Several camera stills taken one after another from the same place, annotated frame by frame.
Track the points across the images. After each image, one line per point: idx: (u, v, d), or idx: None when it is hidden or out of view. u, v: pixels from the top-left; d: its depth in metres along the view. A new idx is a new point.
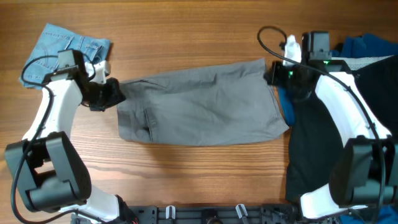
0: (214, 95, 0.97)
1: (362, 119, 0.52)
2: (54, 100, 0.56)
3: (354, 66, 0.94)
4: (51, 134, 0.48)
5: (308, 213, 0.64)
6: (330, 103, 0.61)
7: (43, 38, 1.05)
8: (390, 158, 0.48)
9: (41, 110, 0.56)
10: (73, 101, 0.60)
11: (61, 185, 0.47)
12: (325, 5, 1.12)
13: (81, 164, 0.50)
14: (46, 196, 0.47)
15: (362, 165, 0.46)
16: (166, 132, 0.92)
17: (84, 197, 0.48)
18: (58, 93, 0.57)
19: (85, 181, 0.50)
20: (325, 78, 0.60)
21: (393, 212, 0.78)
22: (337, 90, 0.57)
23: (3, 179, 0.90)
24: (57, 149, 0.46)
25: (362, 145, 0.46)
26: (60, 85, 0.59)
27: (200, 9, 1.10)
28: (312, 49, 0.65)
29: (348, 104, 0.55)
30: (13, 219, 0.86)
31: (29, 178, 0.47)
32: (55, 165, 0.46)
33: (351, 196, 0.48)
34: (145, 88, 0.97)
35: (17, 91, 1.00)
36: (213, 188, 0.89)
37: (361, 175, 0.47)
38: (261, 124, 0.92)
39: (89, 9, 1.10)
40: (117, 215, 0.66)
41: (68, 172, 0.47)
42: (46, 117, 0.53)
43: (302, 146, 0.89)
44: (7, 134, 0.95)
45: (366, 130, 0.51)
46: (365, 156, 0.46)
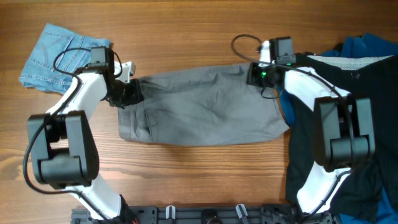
0: (214, 95, 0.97)
1: (323, 90, 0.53)
2: (81, 87, 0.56)
3: (354, 66, 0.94)
4: (71, 112, 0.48)
5: (306, 208, 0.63)
6: (303, 96, 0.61)
7: (43, 38, 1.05)
8: (356, 114, 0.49)
9: (66, 93, 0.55)
10: (97, 94, 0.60)
11: (72, 161, 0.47)
12: (324, 5, 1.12)
13: (94, 147, 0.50)
14: (55, 170, 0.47)
15: (329, 117, 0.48)
16: (166, 132, 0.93)
17: (90, 178, 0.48)
18: (87, 81, 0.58)
19: (94, 163, 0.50)
20: (290, 72, 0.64)
21: (394, 211, 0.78)
22: (300, 78, 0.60)
23: (2, 179, 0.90)
24: (74, 126, 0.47)
25: (326, 101, 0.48)
26: (88, 74, 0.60)
27: (200, 9, 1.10)
28: (277, 53, 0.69)
29: (311, 83, 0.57)
30: (13, 219, 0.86)
31: (43, 149, 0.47)
32: (71, 140, 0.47)
33: (329, 152, 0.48)
34: (145, 88, 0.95)
35: (16, 91, 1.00)
36: (213, 188, 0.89)
37: (331, 129, 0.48)
38: (260, 124, 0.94)
39: (89, 9, 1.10)
40: (117, 214, 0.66)
41: (80, 150, 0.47)
42: (71, 99, 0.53)
43: (301, 146, 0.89)
44: (6, 134, 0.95)
45: (328, 94, 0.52)
46: (331, 109, 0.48)
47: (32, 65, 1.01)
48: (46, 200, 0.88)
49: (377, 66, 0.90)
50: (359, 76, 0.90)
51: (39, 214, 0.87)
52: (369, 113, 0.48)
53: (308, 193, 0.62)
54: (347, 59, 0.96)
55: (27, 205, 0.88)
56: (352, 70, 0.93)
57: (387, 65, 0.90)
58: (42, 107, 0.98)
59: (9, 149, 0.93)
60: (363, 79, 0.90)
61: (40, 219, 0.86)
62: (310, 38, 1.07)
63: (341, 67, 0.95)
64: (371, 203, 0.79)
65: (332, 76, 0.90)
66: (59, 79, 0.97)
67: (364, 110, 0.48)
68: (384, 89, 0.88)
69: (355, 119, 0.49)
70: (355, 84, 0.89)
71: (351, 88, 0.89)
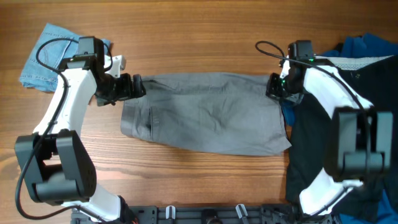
0: (222, 102, 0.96)
1: (345, 97, 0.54)
2: (68, 91, 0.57)
3: (354, 66, 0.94)
4: (61, 132, 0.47)
5: (307, 209, 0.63)
6: (319, 95, 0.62)
7: (43, 38, 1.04)
8: (375, 127, 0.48)
9: (55, 99, 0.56)
10: (86, 93, 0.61)
11: (67, 183, 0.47)
12: (324, 5, 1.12)
13: (87, 162, 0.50)
14: (51, 191, 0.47)
15: (347, 129, 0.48)
16: (168, 133, 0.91)
17: (87, 195, 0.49)
18: (73, 83, 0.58)
19: (89, 178, 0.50)
20: (311, 69, 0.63)
21: (393, 212, 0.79)
22: (322, 77, 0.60)
23: (3, 179, 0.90)
24: (66, 149, 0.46)
25: (346, 112, 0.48)
26: (76, 75, 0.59)
27: (200, 9, 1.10)
28: (298, 55, 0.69)
29: (334, 86, 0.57)
30: (13, 219, 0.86)
31: (37, 172, 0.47)
32: (63, 164, 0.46)
33: (341, 163, 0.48)
34: (155, 88, 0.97)
35: (16, 91, 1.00)
36: (213, 188, 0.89)
37: (347, 140, 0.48)
38: (264, 139, 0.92)
39: (89, 9, 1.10)
40: (117, 216, 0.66)
41: (75, 172, 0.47)
42: (59, 111, 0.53)
43: (301, 147, 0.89)
44: (6, 134, 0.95)
45: (349, 102, 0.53)
46: (349, 121, 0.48)
47: (31, 65, 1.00)
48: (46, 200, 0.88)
49: (377, 66, 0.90)
50: (359, 76, 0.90)
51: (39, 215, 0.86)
52: (388, 128, 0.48)
53: (310, 196, 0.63)
54: (347, 59, 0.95)
55: (27, 205, 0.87)
56: (352, 70, 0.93)
57: (386, 65, 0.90)
58: (41, 107, 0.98)
59: (9, 149, 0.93)
60: (363, 79, 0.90)
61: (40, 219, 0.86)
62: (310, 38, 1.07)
63: (341, 67, 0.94)
64: (371, 203, 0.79)
65: None
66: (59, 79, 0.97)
67: (384, 124, 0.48)
68: (384, 90, 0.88)
69: (374, 132, 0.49)
70: (355, 84, 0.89)
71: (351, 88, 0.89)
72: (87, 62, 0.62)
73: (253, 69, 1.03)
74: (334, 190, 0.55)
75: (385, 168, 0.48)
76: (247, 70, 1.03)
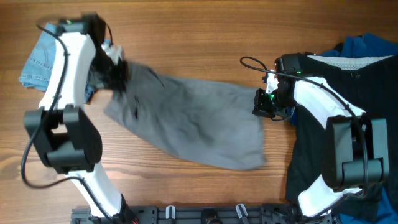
0: (203, 106, 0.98)
1: (336, 107, 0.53)
2: (68, 59, 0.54)
3: (354, 66, 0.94)
4: (68, 108, 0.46)
5: (306, 211, 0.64)
6: (311, 108, 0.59)
7: (43, 38, 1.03)
8: (370, 134, 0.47)
9: (56, 71, 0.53)
10: (86, 58, 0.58)
11: (75, 152, 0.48)
12: (324, 5, 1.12)
13: (93, 130, 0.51)
14: (61, 160, 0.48)
15: (342, 139, 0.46)
16: (147, 125, 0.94)
17: (93, 162, 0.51)
18: (73, 51, 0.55)
19: (96, 145, 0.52)
20: (300, 82, 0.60)
21: (393, 211, 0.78)
22: (308, 87, 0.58)
23: (2, 179, 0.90)
24: (73, 122, 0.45)
25: (340, 121, 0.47)
26: (74, 40, 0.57)
27: (200, 9, 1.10)
28: (285, 69, 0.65)
29: (324, 97, 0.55)
30: (13, 219, 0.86)
31: (46, 144, 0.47)
32: (71, 136, 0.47)
33: (341, 174, 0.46)
34: (144, 76, 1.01)
35: (16, 91, 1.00)
36: (212, 188, 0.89)
37: (343, 153, 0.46)
38: (240, 154, 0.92)
39: (89, 9, 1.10)
40: (117, 211, 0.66)
41: (81, 144, 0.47)
42: (62, 84, 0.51)
43: (303, 149, 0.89)
44: (6, 134, 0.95)
45: (342, 112, 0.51)
46: (345, 130, 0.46)
47: (32, 65, 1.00)
48: (46, 200, 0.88)
49: (376, 66, 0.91)
50: (359, 76, 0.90)
51: (39, 214, 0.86)
52: (385, 134, 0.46)
53: (309, 200, 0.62)
54: (347, 59, 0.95)
55: (27, 205, 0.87)
56: (352, 70, 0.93)
57: (387, 66, 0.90)
58: None
59: (9, 149, 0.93)
60: (363, 79, 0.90)
61: (40, 219, 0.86)
62: (310, 38, 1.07)
63: (341, 67, 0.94)
64: (371, 203, 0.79)
65: (332, 76, 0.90)
66: None
67: (379, 132, 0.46)
68: (385, 90, 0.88)
69: (369, 139, 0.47)
70: (355, 84, 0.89)
71: (351, 88, 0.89)
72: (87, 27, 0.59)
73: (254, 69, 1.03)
74: (333, 196, 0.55)
75: (384, 175, 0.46)
76: (247, 69, 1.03)
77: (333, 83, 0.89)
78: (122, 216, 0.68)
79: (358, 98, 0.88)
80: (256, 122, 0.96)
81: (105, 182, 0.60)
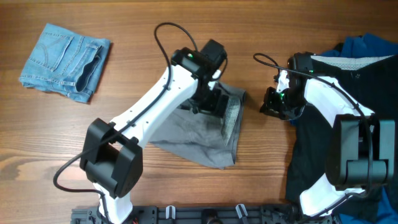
0: None
1: (346, 106, 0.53)
2: (165, 94, 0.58)
3: (353, 66, 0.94)
4: (130, 144, 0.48)
5: (308, 211, 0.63)
6: (319, 106, 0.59)
7: (43, 38, 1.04)
8: (377, 135, 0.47)
9: (148, 98, 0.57)
10: (181, 99, 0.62)
11: (111, 180, 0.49)
12: (324, 5, 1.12)
13: (138, 172, 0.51)
14: (96, 173, 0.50)
15: (349, 137, 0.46)
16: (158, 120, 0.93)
17: (118, 195, 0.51)
18: (173, 90, 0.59)
19: (130, 183, 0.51)
20: (311, 80, 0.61)
21: (394, 211, 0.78)
22: (319, 86, 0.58)
23: (2, 179, 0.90)
24: (126, 159, 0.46)
25: (349, 119, 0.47)
26: (183, 80, 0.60)
27: (200, 9, 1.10)
28: (298, 68, 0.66)
29: (333, 96, 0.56)
30: (13, 219, 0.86)
31: (92, 156, 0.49)
32: (117, 167, 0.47)
33: (345, 172, 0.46)
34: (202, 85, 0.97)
35: (16, 91, 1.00)
36: (213, 188, 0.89)
37: (349, 151, 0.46)
38: (209, 151, 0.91)
39: (89, 9, 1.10)
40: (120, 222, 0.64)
41: (120, 179, 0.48)
42: (142, 116, 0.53)
43: (304, 148, 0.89)
44: (5, 134, 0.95)
45: (351, 111, 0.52)
46: (352, 129, 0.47)
47: (32, 65, 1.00)
48: (46, 200, 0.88)
49: (377, 66, 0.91)
50: (359, 76, 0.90)
51: (38, 214, 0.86)
52: (391, 135, 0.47)
53: (311, 201, 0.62)
54: (347, 59, 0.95)
55: (27, 205, 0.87)
56: (352, 70, 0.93)
57: (387, 66, 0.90)
58: (42, 107, 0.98)
59: (9, 149, 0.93)
60: (363, 79, 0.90)
61: (40, 219, 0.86)
62: (310, 38, 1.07)
63: (341, 67, 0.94)
64: (371, 203, 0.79)
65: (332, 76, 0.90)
66: (59, 79, 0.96)
67: (386, 133, 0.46)
68: (385, 90, 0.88)
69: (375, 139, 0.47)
70: (355, 85, 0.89)
71: (351, 88, 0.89)
72: (201, 68, 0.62)
73: (254, 69, 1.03)
74: (334, 195, 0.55)
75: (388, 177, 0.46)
76: (247, 69, 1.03)
77: None
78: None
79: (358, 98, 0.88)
80: (257, 122, 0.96)
81: (122, 198, 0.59)
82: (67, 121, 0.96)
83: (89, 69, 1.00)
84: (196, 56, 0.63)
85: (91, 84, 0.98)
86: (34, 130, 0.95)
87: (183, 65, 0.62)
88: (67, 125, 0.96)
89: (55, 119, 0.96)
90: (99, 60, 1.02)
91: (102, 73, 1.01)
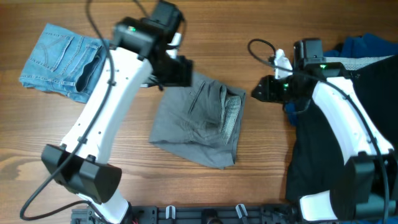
0: (198, 102, 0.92)
1: (361, 134, 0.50)
2: (111, 90, 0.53)
3: (354, 66, 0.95)
4: (89, 163, 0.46)
5: (308, 216, 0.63)
6: (328, 114, 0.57)
7: (43, 38, 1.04)
8: (391, 172, 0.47)
9: (95, 101, 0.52)
10: (135, 86, 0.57)
11: (88, 195, 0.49)
12: (324, 5, 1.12)
13: (112, 177, 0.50)
14: (74, 191, 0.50)
15: (365, 183, 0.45)
16: (155, 122, 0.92)
17: (105, 201, 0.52)
18: (119, 83, 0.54)
19: (112, 188, 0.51)
20: (323, 84, 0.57)
21: None
22: (336, 98, 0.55)
23: (2, 179, 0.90)
24: (88, 179, 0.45)
25: (362, 162, 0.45)
26: (129, 65, 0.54)
27: (200, 9, 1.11)
28: (306, 56, 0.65)
29: (349, 116, 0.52)
30: (13, 219, 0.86)
31: (60, 179, 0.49)
32: (86, 186, 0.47)
33: (354, 213, 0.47)
34: (199, 85, 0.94)
35: (16, 91, 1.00)
36: (212, 188, 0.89)
37: (365, 194, 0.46)
38: (209, 152, 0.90)
39: (89, 9, 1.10)
40: (119, 221, 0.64)
41: (95, 193, 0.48)
42: (92, 125, 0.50)
43: (304, 149, 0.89)
44: (6, 134, 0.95)
45: (367, 144, 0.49)
46: (370, 175, 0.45)
47: (32, 65, 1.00)
48: (46, 200, 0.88)
49: (377, 66, 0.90)
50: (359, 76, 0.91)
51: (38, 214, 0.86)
52: None
53: (311, 210, 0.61)
54: (347, 59, 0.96)
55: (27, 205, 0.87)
56: (352, 70, 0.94)
57: (387, 65, 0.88)
58: (42, 107, 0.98)
59: (9, 149, 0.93)
60: (363, 79, 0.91)
61: (40, 219, 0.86)
62: (310, 38, 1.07)
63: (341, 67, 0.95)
64: None
65: None
66: (59, 79, 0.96)
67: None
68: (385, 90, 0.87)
69: (391, 173, 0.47)
70: (354, 85, 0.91)
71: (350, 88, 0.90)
72: (148, 41, 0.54)
73: (254, 69, 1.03)
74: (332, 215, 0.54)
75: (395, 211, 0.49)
76: (247, 69, 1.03)
77: None
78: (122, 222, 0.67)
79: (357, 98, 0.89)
80: (257, 122, 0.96)
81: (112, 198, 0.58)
82: (67, 121, 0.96)
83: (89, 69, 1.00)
84: (140, 27, 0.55)
85: (91, 84, 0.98)
86: (34, 130, 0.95)
87: (125, 40, 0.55)
88: (67, 126, 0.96)
89: (54, 120, 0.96)
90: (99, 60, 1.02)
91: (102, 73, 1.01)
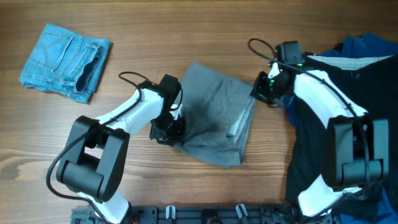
0: (216, 103, 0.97)
1: (337, 106, 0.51)
2: (140, 104, 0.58)
3: (354, 66, 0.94)
4: (115, 131, 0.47)
5: (307, 211, 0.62)
6: (313, 104, 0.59)
7: (43, 38, 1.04)
8: (370, 134, 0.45)
9: (124, 104, 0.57)
10: (150, 115, 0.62)
11: (96, 178, 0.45)
12: (325, 5, 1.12)
13: (121, 168, 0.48)
14: (80, 173, 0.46)
15: (343, 142, 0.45)
16: None
17: (103, 199, 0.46)
18: (146, 101, 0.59)
19: (114, 185, 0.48)
20: (301, 76, 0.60)
21: (394, 211, 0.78)
22: (314, 85, 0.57)
23: (2, 179, 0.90)
24: (115, 146, 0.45)
25: (342, 122, 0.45)
26: (152, 94, 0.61)
27: (200, 9, 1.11)
28: (286, 58, 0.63)
29: (326, 94, 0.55)
30: (13, 219, 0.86)
31: (74, 154, 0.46)
32: (104, 157, 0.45)
33: (341, 175, 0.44)
34: (219, 86, 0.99)
35: (16, 91, 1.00)
36: (212, 188, 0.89)
37: (346, 154, 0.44)
38: (219, 150, 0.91)
39: (89, 9, 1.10)
40: (118, 221, 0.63)
41: (107, 172, 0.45)
42: (123, 115, 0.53)
43: (303, 149, 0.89)
44: (6, 134, 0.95)
45: (344, 111, 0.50)
46: (346, 132, 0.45)
47: (32, 65, 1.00)
48: (46, 200, 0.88)
49: (377, 66, 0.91)
50: (359, 76, 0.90)
51: (38, 214, 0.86)
52: (386, 135, 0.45)
53: (309, 201, 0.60)
54: (347, 59, 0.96)
55: (27, 205, 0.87)
56: (352, 70, 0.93)
57: (387, 65, 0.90)
58: (42, 107, 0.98)
59: (9, 149, 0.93)
60: (363, 79, 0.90)
61: (40, 219, 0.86)
62: (310, 38, 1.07)
63: (341, 67, 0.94)
64: (370, 203, 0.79)
65: (332, 77, 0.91)
66: (59, 79, 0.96)
67: (380, 132, 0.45)
68: (384, 90, 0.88)
69: (370, 139, 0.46)
70: (355, 84, 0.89)
71: (351, 88, 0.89)
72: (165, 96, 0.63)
73: (254, 69, 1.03)
74: (332, 196, 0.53)
75: (385, 175, 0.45)
76: (247, 68, 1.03)
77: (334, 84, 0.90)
78: (122, 222, 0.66)
79: (358, 99, 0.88)
80: (256, 122, 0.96)
81: (112, 198, 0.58)
82: (67, 120, 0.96)
83: (89, 69, 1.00)
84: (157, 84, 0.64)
85: (91, 84, 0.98)
86: (34, 130, 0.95)
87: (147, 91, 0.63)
88: (67, 126, 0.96)
89: (54, 119, 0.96)
90: (99, 60, 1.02)
91: (102, 73, 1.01)
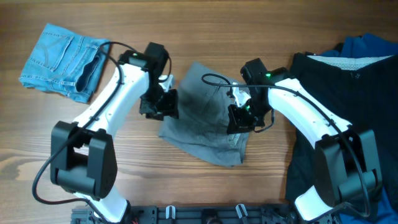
0: (214, 105, 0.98)
1: (319, 122, 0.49)
2: (121, 88, 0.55)
3: (354, 66, 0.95)
4: (99, 133, 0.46)
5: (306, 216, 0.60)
6: (289, 117, 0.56)
7: (43, 38, 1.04)
8: (359, 147, 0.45)
9: (104, 93, 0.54)
10: (135, 93, 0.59)
11: (87, 178, 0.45)
12: (324, 5, 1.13)
13: (112, 164, 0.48)
14: (71, 177, 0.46)
15: (337, 163, 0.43)
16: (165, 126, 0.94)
17: (101, 196, 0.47)
18: (127, 82, 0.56)
19: (109, 181, 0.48)
20: (273, 89, 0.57)
21: (393, 211, 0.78)
22: (288, 98, 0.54)
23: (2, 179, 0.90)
24: (97, 152, 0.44)
25: (328, 145, 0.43)
26: (134, 72, 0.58)
27: (200, 9, 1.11)
28: (252, 75, 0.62)
29: (301, 108, 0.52)
30: (13, 219, 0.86)
31: (62, 161, 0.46)
32: (89, 162, 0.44)
33: (338, 196, 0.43)
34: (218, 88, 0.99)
35: (17, 91, 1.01)
36: (212, 188, 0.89)
37: (339, 173, 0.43)
38: (219, 152, 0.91)
39: (89, 9, 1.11)
40: (118, 219, 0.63)
41: (97, 175, 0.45)
42: (103, 109, 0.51)
43: (303, 148, 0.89)
44: (6, 134, 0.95)
45: (327, 129, 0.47)
46: (336, 154, 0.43)
47: (32, 65, 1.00)
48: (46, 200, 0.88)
49: (377, 66, 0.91)
50: (359, 76, 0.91)
51: (38, 214, 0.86)
52: (373, 147, 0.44)
53: (306, 206, 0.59)
54: (347, 59, 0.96)
55: (27, 205, 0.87)
56: (352, 70, 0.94)
57: (387, 66, 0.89)
58: (42, 107, 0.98)
59: (9, 149, 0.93)
60: (363, 79, 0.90)
61: (40, 219, 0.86)
62: (310, 38, 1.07)
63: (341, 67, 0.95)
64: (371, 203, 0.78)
65: (333, 78, 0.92)
66: (59, 79, 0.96)
67: (369, 144, 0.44)
68: (384, 90, 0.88)
69: (359, 148, 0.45)
70: (355, 84, 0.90)
71: (351, 88, 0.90)
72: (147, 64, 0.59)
73: None
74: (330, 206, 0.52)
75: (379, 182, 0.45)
76: None
77: (334, 85, 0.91)
78: (122, 221, 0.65)
79: (358, 98, 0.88)
80: None
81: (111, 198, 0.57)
82: (67, 121, 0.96)
83: (89, 69, 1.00)
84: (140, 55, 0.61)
85: (91, 84, 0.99)
86: (35, 130, 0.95)
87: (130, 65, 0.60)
88: None
89: (54, 119, 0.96)
90: (99, 60, 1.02)
91: (101, 73, 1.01)
